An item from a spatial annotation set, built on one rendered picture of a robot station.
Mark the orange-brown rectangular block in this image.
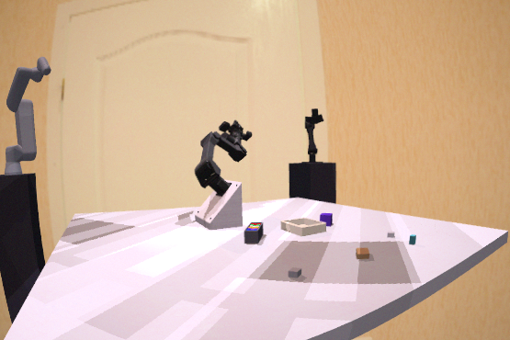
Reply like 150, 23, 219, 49
357, 247, 369, 259

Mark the purple cube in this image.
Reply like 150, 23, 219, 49
320, 213, 333, 227

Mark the beige shallow rectangular tray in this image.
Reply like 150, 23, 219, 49
280, 218, 326, 236

